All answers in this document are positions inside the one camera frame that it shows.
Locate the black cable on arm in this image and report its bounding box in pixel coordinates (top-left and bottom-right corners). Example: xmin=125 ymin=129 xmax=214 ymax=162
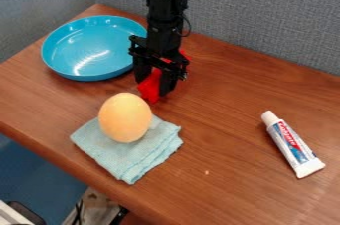
xmin=178 ymin=11 xmax=192 ymax=38

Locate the white toothpaste tube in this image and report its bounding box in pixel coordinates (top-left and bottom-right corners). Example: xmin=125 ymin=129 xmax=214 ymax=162
xmin=261 ymin=111 xmax=325 ymax=179

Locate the orange egg-shaped object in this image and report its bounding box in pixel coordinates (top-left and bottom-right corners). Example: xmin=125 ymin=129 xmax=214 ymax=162
xmin=98 ymin=93 xmax=153 ymax=143

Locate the blue plate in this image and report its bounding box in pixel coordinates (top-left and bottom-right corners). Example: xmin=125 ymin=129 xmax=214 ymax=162
xmin=41 ymin=15 xmax=146 ymax=82

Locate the light blue folded cloth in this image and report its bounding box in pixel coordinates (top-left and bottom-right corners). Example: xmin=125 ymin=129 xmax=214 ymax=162
xmin=70 ymin=116 xmax=182 ymax=185

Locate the red rectangular block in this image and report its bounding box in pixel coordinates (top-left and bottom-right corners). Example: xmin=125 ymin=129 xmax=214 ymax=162
xmin=132 ymin=48 xmax=189 ymax=103

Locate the grey object under table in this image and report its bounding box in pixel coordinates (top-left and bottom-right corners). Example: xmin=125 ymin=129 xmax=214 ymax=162
xmin=60 ymin=187 xmax=122 ymax=225

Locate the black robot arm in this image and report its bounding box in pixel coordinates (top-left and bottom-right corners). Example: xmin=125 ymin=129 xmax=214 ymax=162
xmin=129 ymin=0 xmax=189 ymax=103

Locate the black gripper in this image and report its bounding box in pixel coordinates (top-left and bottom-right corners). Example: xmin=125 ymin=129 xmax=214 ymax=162
xmin=129 ymin=15 xmax=188 ymax=97

